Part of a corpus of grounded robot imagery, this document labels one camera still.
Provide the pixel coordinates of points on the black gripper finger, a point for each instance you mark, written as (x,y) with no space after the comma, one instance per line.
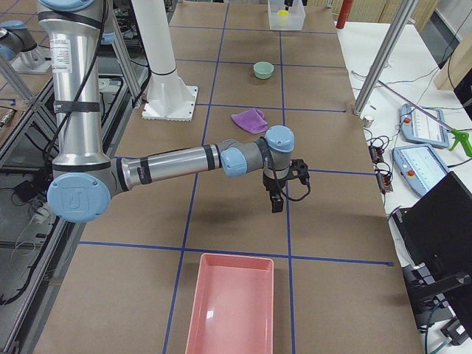
(288,3)

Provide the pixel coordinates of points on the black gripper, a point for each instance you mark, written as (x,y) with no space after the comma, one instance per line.
(271,185)

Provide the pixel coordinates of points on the yellow plastic cup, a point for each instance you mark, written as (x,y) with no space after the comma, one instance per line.
(282,17)

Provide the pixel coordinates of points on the green ceramic bowl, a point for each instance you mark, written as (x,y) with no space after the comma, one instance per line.
(263,70)

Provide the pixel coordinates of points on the clear plastic storage box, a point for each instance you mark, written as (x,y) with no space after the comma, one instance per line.
(296,18)

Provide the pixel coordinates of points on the red fire extinguisher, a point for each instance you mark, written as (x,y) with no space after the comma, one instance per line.
(344,13)

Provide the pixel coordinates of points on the purple cloth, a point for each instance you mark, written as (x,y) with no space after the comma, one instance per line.
(252,120)

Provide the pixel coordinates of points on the pink plastic bin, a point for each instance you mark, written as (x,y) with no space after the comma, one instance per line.
(233,306)

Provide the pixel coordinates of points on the small metal cylinder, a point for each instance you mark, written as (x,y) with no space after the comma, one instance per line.
(367,121)

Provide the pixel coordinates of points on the teach pendant near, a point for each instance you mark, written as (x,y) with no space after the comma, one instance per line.
(420,165)

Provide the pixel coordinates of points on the teach pendant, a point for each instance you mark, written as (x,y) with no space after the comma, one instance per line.
(420,165)
(418,127)

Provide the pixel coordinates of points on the teach pendant far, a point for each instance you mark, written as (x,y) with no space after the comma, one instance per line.
(418,127)

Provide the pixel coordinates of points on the black monitor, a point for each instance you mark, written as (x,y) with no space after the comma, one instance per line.
(437,234)

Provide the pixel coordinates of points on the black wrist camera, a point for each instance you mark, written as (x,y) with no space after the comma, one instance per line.
(299,170)

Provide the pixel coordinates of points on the aluminium frame post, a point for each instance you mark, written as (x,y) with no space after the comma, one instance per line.
(392,35)

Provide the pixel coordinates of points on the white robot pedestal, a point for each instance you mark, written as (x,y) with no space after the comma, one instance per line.
(168,97)

